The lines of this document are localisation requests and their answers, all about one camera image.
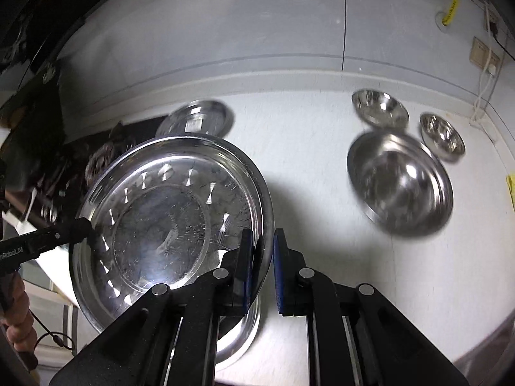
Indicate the beige wall socket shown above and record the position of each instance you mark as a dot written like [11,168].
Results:
[485,53]

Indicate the black wok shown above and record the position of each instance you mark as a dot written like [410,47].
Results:
[36,128]

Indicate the small steel bowl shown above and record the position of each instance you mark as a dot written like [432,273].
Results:
[442,134]

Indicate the person's left hand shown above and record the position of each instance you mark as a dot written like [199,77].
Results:
[20,317]

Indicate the large steel bowl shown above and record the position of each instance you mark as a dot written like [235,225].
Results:
[402,185]

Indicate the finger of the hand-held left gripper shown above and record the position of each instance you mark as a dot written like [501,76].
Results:
[68,233]

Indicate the black range hood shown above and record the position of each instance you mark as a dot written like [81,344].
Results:
[40,8]

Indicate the small white wall socket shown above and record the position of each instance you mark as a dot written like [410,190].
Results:
[490,18]

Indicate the medium steel bowl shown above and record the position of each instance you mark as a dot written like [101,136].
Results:
[382,106]

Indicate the yellow cabbage piece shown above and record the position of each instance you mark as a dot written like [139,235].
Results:
[511,193]

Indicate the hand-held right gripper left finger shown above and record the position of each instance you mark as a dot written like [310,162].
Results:
[245,267]

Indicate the black glass gas stove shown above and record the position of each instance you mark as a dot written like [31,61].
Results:
[132,128]

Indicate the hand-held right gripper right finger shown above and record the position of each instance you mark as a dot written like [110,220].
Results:
[278,273]

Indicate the small steel plate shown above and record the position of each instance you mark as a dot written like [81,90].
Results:
[197,118]

